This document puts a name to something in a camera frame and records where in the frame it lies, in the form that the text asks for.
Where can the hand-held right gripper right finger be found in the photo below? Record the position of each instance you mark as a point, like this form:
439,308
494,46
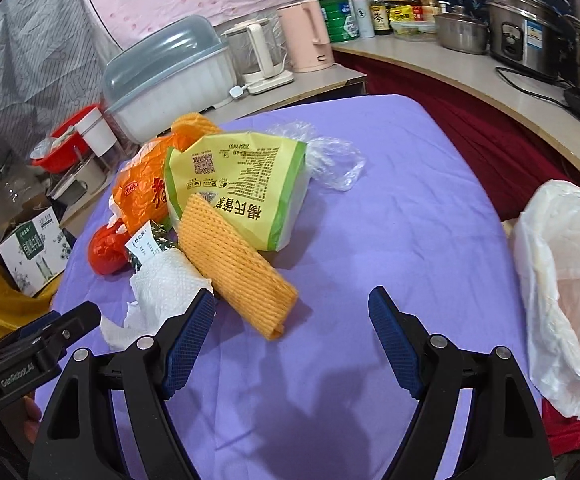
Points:
392,342

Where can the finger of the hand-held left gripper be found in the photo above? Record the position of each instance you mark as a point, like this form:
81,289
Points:
75,322

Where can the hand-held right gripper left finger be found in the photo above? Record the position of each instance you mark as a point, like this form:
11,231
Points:
190,342

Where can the white paper towel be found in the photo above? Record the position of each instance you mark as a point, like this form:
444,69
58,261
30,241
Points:
162,285

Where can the red plastic bag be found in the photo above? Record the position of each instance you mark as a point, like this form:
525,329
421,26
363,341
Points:
106,252

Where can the long orange foam net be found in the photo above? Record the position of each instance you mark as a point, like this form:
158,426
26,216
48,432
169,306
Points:
235,270

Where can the dark green wrapper white label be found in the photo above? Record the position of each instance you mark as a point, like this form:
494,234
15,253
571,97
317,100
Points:
157,242

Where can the orange printed plastic bag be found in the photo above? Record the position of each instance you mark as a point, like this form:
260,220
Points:
137,190

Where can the white plastic trash bag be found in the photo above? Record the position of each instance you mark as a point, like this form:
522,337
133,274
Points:
559,310

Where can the yellow green food bag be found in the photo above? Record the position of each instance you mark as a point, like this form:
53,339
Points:
250,180

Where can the clear plastic bag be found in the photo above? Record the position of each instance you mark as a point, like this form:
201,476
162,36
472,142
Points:
332,162

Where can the small orange foam net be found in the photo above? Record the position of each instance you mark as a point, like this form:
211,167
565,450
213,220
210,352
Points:
192,125

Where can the person's left hand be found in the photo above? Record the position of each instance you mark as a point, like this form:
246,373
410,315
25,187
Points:
32,417

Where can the yellow plastic bag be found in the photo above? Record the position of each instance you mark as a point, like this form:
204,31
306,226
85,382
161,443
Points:
0,305

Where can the white green cardboard box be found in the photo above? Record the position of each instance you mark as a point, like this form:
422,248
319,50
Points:
32,255

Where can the purple tablecloth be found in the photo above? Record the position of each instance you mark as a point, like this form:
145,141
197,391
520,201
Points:
419,240

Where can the glass jar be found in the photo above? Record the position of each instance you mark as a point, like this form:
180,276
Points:
15,187

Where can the red plastic basin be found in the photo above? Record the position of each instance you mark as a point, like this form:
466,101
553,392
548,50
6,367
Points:
57,157

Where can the white plastic cup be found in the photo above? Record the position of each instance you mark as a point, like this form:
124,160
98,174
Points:
95,135

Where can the dark red cloth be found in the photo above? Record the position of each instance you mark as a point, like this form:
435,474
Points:
469,135

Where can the white dish box clear lid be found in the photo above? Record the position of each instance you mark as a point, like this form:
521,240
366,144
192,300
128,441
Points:
170,90

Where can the white power plug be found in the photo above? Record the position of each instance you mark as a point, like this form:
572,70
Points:
236,91

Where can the grey patterned cloth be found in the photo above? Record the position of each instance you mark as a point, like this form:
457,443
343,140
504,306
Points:
30,70

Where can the wooden side shelf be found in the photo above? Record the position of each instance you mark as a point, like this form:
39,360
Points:
320,82

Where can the clear food container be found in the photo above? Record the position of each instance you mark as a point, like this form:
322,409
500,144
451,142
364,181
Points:
414,31

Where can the steel pot with lid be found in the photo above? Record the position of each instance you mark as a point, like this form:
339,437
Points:
462,32

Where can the pink electric kettle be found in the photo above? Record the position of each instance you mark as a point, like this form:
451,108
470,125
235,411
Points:
305,35

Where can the green tin can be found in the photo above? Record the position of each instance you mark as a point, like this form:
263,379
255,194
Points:
339,20

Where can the yellow packet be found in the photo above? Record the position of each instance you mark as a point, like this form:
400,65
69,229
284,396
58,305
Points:
405,12

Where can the steel rice cooker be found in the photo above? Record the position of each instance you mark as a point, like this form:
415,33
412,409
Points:
524,35

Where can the amber bottle yellow cap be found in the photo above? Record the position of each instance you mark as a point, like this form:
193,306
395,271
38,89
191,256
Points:
430,2

